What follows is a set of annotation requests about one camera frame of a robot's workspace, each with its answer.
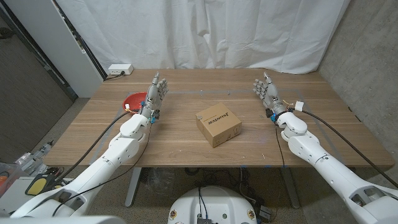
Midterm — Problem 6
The clear plastic storage bin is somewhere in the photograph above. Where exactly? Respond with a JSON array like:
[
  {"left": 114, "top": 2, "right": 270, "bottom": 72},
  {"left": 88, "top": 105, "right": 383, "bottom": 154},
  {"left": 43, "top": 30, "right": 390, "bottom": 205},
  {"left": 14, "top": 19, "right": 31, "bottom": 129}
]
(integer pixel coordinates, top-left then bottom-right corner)
[{"left": 0, "top": 163, "right": 29, "bottom": 198}]

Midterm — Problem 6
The grey power adapter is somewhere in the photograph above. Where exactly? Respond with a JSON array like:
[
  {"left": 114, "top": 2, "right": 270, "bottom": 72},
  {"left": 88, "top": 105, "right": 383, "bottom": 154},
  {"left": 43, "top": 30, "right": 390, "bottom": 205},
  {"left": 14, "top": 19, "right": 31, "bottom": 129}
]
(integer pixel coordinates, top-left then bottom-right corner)
[{"left": 257, "top": 204, "right": 274, "bottom": 222}]

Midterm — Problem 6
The white cabinet panel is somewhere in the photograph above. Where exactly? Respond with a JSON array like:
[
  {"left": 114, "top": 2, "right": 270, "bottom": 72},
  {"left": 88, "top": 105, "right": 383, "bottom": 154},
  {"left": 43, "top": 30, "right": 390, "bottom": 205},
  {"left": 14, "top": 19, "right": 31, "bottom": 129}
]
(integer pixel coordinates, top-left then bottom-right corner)
[{"left": 2, "top": 0, "right": 108, "bottom": 99}]

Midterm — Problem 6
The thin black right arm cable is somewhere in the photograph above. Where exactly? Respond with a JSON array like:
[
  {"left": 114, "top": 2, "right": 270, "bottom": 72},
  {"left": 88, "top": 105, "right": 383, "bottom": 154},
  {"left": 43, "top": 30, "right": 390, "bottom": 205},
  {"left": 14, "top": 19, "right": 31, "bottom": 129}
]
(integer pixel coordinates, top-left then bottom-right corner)
[{"left": 274, "top": 123, "right": 286, "bottom": 169}]

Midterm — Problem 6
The white curtain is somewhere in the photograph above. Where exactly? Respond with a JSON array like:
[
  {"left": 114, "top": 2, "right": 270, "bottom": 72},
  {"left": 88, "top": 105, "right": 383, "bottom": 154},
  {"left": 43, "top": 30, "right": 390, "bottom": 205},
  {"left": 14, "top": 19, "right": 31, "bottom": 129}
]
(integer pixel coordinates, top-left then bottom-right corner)
[{"left": 55, "top": 0, "right": 352, "bottom": 75}]

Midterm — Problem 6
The clear plastic clutter pile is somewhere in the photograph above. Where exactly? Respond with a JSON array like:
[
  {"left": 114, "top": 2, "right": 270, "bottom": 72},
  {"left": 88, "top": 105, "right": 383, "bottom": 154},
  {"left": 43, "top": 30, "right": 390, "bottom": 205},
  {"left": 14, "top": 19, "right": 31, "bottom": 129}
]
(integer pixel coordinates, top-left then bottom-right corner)
[{"left": 15, "top": 139, "right": 55, "bottom": 177}]

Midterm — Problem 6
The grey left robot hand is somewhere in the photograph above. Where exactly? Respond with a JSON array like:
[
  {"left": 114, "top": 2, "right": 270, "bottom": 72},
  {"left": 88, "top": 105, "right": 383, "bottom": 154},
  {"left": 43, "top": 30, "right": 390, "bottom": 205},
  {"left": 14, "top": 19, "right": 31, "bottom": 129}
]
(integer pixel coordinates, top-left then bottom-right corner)
[{"left": 140, "top": 72, "right": 169, "bottom": 122}]

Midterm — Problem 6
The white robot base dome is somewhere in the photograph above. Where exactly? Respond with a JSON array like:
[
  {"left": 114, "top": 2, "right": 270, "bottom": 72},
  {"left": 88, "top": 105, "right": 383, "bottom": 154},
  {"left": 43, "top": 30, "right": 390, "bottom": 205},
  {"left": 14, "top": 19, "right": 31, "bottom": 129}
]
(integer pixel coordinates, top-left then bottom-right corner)
[{"left": 167, "top": 185, "right": 258, "bottom": 224}]

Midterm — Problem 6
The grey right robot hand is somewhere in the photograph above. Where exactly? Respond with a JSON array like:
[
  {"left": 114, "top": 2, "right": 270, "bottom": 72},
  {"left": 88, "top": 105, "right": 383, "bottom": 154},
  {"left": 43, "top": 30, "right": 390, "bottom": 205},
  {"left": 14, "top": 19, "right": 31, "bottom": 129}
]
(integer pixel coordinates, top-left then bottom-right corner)
[{"left": 252, "top": 72, "right": 287, "bottom": 118}]

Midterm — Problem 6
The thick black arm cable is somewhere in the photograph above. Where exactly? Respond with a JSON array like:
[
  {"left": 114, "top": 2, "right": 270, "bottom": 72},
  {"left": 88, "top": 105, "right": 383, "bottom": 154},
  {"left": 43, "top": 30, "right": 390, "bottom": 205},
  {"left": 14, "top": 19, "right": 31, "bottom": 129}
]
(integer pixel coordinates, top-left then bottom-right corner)
[
  {"left": 52, "top": 108, "right": 144, "bottom": 187},
  {"left": 301, "top": 109, "right": 398, "bottom": 189}
]

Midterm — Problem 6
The white power strip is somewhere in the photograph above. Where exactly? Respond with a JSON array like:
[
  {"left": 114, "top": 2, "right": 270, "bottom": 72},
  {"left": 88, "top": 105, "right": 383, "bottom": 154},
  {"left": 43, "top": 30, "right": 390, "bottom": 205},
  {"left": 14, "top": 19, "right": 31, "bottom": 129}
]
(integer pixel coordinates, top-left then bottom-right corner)
[{"left": 108, "top": 63, "right": 134, "bottom": 76}]

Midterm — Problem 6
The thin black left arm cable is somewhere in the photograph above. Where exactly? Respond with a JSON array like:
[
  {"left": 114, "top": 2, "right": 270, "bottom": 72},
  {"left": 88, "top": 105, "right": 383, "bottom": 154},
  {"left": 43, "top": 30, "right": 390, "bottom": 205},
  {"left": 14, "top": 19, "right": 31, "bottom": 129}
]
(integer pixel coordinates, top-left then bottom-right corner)
[{"left": 52, "top": 121, "right": 154, "bottom": 217}]

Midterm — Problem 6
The black floor cable bundle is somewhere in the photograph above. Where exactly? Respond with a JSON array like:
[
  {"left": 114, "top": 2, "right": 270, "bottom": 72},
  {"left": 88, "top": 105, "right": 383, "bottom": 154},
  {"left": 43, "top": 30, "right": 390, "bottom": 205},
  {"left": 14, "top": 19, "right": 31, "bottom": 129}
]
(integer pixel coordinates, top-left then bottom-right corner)
[{"left": 185, "top": 167, "right": 259, "bottom": 203}]

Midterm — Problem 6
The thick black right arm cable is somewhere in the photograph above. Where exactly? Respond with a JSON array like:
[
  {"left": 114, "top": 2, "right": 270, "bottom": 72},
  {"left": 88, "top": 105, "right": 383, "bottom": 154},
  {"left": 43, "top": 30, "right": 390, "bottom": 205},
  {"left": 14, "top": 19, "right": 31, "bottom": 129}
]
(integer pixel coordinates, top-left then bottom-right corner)
[{"left": 301, "top": 109, "right": 398, "bottom": 189}]

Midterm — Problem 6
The red bowl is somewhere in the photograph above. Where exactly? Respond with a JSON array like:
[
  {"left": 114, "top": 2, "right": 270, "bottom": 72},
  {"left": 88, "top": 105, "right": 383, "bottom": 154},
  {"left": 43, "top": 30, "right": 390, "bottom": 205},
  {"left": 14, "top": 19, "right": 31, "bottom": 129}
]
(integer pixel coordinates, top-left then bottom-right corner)
[{"left": 123, "top": 91, "right": 148, "bottom": 114}]

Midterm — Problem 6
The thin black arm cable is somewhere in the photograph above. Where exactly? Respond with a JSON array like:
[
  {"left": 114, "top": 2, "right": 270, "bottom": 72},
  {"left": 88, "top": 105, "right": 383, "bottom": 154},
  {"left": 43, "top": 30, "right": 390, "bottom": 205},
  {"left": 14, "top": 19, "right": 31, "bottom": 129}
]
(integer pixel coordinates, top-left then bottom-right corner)
[
  {"left": 274, "top": 123, "right": 286, "bottom": 169},
  {"left": 52, "top": 121, "right": 154, "bottom": 217}
]

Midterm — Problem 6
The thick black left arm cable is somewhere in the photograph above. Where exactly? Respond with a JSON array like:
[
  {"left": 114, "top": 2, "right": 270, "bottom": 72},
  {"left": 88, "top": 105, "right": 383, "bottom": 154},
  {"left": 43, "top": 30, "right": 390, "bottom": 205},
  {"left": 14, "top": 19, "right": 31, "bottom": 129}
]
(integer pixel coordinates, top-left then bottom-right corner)
[{"left": 52, "top": 108, "right": 144, "bottom": 187}]

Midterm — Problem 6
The brown cardboard package box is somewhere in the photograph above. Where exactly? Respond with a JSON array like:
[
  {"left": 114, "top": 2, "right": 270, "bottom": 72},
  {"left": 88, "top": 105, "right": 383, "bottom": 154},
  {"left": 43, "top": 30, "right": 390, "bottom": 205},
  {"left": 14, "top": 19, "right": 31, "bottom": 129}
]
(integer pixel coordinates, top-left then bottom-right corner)
[{"left": 195, "top": 102, "right": 243, "bottom": 149}]

